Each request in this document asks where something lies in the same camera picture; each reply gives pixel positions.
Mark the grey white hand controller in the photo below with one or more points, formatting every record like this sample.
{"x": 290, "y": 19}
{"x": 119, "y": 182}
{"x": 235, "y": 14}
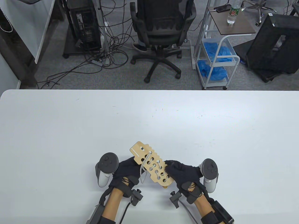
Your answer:
{"x": 108, "y": 162}
{"x": 210, "y": 168}

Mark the person's right hand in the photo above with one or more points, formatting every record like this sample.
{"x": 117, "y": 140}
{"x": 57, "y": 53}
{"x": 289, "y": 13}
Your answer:
{"x": 186, "y": 173}

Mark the black flat stand base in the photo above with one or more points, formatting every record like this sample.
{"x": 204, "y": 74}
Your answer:
{"x": 268, "y": 75}

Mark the black computer tower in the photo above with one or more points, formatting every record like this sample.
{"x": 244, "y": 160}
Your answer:
{"x": 85, "y": 23}

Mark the grey white right hand controller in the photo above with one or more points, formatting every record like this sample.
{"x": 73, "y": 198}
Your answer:
{"x": 210, "y": 168}

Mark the grey power strip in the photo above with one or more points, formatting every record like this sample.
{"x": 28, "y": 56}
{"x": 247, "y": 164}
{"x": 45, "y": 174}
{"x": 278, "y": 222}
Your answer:
{"x": 96, "y": 62}

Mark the person's left hand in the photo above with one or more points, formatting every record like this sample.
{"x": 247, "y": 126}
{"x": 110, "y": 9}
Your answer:
{"x": 126, "y": 171}

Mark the black left forearm box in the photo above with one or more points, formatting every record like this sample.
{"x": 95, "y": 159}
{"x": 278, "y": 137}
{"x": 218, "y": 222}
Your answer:
{"x": 94, "y": 214}

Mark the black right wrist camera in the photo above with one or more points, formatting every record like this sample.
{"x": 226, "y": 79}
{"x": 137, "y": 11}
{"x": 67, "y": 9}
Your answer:
{"x": 175, "y": 198}

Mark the black office chair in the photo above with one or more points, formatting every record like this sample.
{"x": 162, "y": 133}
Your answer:
{"x": 161, "y": 30}

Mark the clear plastic water bottle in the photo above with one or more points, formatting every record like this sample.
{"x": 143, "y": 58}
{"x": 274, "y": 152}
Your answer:
{"x": 232, "y": 14}

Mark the white rolling cart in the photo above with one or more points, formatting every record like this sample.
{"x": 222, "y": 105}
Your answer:
{"x": 237, "y": 58}

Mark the black wheeled platform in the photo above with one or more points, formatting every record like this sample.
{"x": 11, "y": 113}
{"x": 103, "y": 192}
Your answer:
{"x": 70, "y": 50}

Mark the person's left forearm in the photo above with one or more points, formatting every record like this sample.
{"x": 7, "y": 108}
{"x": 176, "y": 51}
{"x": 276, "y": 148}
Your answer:
{"x": 113, "y": 203}

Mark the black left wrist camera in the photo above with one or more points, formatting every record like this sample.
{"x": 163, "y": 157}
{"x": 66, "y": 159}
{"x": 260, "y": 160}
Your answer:
{"x": 136, "y": 197}

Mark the wooden crocodile lacing toy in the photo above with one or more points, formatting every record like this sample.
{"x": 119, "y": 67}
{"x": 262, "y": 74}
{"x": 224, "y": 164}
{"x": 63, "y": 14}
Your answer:
{"x": 147, "y": 147}

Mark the silver metal pole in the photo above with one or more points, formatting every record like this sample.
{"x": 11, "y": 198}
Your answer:
{"x": 104, "y": 35}

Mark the brown side table top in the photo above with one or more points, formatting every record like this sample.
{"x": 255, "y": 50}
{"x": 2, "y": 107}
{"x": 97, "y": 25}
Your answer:
{"x": 238, "y": 28}

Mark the blue gloves pile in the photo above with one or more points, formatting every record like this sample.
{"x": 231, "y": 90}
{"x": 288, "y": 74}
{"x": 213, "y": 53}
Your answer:
{"x": 212, "y": 70}
{"x": 222, "y": 52}

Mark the person's right forearm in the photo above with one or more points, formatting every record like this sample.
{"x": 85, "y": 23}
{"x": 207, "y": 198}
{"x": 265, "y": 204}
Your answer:
{"x": 203, "y": 206}

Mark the grey white left hand controller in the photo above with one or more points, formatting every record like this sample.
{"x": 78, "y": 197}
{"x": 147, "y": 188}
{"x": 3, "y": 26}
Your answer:
{"x": 108, "y": 162}

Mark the white board panel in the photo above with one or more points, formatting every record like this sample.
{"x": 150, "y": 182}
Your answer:
{"x": 28, "y": 23}

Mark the chrome chair base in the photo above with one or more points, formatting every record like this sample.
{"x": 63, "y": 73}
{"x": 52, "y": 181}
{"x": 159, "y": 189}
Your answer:
{"x": 258, "y": 12}

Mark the black phone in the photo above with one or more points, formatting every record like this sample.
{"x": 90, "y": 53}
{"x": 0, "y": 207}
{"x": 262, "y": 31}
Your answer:
{"x": 223, "y": 8}

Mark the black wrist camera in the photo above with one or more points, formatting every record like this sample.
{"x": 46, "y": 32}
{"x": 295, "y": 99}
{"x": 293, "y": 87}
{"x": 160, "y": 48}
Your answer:
{"x": 136, "y": 197}
{"x": 175, "y": 198}

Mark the black mesh box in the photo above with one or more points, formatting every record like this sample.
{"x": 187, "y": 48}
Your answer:
{"x": 264, "y": 46}

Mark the black right forearm box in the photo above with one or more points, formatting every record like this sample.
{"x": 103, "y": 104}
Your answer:
{"x": 222, "y": 211}

